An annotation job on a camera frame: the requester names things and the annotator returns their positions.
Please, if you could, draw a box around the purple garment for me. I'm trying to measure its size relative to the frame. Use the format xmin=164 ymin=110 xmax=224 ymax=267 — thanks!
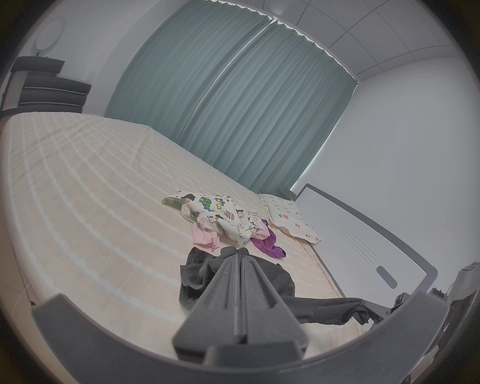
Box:
xmin=250 ymin=219 xmax=287 ymax=260

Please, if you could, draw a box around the bed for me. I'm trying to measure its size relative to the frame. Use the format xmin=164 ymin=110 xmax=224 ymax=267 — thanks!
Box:
xmin=0 ymin=112 xmax=439 ymax=368

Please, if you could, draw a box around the white printed pillow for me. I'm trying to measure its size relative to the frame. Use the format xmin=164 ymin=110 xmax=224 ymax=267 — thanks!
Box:
xmin=259 ymin=193 xmax=322 ymax=245

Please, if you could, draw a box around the white printed pyjama top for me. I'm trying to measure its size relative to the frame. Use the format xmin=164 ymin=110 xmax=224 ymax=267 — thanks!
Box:
xmin=162 ymin=191 xmax=269 ymax=245

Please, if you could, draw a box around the black chest of drawers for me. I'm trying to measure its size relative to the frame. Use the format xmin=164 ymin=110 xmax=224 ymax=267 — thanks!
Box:
xmin=0 ymin=56 xmax=92 ymax=118

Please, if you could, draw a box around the pink garment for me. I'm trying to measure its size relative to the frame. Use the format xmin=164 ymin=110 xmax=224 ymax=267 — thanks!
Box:
xmin=192 ymin=220 xmax=271 ymax=252

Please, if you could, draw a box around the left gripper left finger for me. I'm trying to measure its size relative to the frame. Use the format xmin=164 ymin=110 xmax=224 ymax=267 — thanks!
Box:
xmin=172 ymin=248 xmax=241 ymax=363

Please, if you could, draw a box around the blue-green curtain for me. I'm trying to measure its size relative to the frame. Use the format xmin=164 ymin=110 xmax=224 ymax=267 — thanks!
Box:
xmin=104 ymin=0 xmax=272 ymax=146
xmin=175 ymin=17 xmax=359 ymax=196

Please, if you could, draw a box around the black T-shirt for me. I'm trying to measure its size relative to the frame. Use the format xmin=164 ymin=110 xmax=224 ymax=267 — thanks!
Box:
xmin=179 ymin=247 xmax=373 ymax=326

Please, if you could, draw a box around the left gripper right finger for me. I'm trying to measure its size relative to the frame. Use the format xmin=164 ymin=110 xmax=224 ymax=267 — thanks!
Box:
xmin=240 ymin=247 xmax=309 ymax=357

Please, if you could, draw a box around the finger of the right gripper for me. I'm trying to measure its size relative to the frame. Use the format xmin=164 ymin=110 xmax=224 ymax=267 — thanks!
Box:
xmin=355 ymin=298 xmax=391 ymax=323

